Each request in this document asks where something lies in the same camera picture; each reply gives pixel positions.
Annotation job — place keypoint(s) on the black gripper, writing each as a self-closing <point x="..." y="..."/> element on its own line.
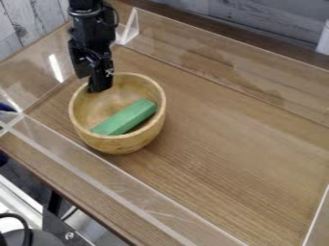
<point x="93" y="35"/>

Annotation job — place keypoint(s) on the brown wooden bowl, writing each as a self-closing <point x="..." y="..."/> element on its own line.
<point x="90" y="108"/>

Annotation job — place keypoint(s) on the green rectangular block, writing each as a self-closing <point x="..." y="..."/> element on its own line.
<point x="126" y="119"/>

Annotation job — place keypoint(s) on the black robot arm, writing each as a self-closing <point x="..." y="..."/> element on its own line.
<point x="85" y="5"/>

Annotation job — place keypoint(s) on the blue object at edge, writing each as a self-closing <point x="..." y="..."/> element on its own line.
<point x="6" y="107"/>

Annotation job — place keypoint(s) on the clear acrylic tray walls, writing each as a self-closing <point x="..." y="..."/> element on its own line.
<point x="236" y="174"/>

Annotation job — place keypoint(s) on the black metal bracket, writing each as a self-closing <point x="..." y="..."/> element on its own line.
<point x="55" y="226"/>

